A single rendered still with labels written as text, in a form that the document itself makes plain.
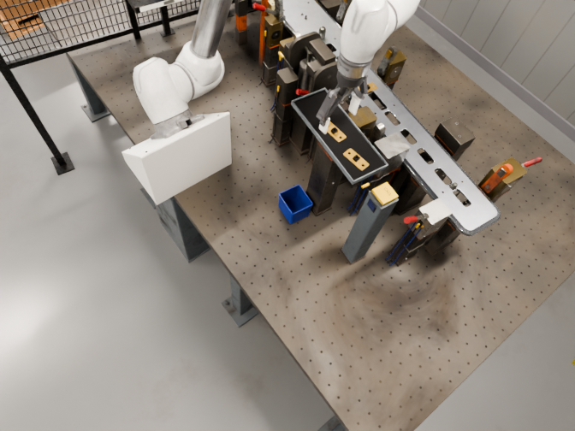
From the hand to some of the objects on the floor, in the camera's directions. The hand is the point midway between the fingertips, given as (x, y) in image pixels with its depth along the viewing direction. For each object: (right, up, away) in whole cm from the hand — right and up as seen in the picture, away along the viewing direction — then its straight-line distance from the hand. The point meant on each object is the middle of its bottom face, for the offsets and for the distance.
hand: (338, 118), depth 138 cm
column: (-67, -38, +113) cm, 137 cm away
